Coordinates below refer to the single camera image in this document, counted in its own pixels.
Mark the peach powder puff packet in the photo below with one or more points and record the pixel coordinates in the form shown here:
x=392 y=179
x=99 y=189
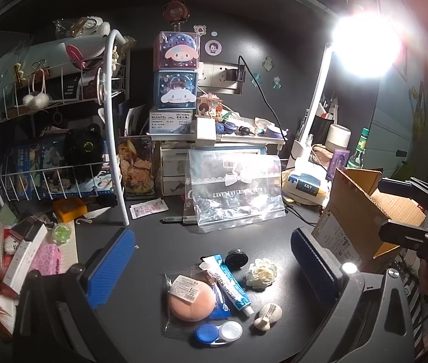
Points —
x=191 y=302

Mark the pink patterned notepad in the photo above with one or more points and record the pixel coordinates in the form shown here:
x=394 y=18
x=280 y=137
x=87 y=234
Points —
x=46 y=259

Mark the blue white toothpaste tube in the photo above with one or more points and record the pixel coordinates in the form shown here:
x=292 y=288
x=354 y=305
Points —
x=232 y=291

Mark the black pen holder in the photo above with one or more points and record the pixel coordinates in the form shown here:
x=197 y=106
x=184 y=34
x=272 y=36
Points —
x=323 y=128

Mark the clear zip bag with bow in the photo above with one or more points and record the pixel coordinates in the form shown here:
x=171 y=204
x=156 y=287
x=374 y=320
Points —
x=236 y=204

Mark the purple small carton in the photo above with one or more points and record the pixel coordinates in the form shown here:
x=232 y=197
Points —
x=338 y=164

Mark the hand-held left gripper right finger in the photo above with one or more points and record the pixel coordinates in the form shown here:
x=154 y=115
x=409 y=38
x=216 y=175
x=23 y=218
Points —
x=312 y=268

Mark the dark pen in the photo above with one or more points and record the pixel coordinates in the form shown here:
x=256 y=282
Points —
x=176 y=219

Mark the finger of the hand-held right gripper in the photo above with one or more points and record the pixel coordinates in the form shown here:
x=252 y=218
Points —
x=406 y=232
x=406 y=187

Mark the beige hair clip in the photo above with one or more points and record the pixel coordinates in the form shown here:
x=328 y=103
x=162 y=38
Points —
x=267 y=317

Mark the small bear wall sticker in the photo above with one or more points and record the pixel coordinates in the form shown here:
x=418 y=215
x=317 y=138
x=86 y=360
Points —
x=200 y=29

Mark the blue character storage box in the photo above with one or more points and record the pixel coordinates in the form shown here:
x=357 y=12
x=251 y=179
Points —
x=176 y=90

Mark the small white drawer unit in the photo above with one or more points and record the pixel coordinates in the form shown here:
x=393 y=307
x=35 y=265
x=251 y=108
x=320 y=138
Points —
x=172 y=170

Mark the orange illustrated art card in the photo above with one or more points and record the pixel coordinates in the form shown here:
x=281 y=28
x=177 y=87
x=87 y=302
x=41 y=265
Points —
x=136 y=170

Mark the yellow small box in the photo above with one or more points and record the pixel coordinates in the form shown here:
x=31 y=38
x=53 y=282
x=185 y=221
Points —
x=69 y=210

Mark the cartoon figure acrylic stand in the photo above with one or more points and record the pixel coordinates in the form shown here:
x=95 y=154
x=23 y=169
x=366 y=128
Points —
x=209 y=106

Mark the round portrait wall sticker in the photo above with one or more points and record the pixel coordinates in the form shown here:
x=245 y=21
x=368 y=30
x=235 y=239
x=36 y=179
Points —
x=212 y=47

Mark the white labelled medicine box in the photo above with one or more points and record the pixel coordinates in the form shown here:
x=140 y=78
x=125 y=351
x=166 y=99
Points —
x=171 y=121

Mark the red bobble head figure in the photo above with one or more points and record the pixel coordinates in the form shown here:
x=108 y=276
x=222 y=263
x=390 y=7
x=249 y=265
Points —
x=177 y=11

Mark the white desk lamp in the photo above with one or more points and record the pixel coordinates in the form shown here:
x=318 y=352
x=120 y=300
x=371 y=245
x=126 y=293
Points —
x=321 y=79

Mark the white flower hair clip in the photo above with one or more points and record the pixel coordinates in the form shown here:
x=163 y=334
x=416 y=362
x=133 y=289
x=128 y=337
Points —
x=261 y=274

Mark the black round lid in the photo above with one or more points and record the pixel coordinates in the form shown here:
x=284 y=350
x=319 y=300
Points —
x=236 y=259

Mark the small plain white box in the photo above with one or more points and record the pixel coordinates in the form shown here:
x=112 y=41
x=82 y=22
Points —
x=206 y=129

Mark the white wall socket panel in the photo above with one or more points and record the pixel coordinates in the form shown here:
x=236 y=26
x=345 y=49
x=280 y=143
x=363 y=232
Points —
x=219 y=77

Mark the blue round case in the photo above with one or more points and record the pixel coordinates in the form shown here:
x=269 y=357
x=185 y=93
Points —
x=228 y=126

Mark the green glass bottle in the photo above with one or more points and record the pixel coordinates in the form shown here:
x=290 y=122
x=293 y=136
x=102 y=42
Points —
x=357 y=155

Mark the pink white sachet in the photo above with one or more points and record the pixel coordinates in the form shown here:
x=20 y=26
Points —
x=147 y=208

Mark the white blue pouch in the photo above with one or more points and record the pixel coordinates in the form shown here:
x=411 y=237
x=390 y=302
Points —
x=308 y=187

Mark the black plush cat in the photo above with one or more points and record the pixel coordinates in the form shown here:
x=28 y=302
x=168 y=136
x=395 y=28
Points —
x=84 y=149

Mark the white cylindrical cup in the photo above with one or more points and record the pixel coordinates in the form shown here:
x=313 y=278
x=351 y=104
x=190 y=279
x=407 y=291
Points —
x=338 y=136

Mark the blue illustrated book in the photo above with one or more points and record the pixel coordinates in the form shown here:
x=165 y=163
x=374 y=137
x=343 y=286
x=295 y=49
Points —
x=36 y=166

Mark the brown cardboard box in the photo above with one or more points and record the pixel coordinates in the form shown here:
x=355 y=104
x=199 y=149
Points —
x=344 y=219

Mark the pink character storage box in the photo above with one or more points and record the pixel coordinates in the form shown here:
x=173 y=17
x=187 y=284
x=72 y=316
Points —
x=179 y=52

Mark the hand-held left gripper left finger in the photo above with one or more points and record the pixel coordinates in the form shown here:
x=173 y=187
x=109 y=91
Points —
x=111 y=268

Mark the long white black box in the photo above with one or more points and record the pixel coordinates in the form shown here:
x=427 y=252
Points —
x=23 y=253

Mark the blue white contact lens case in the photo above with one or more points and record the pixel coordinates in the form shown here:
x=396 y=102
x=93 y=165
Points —
x=217 y=333

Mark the green round container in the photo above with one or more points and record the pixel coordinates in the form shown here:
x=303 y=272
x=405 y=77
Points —
x=62 y=233

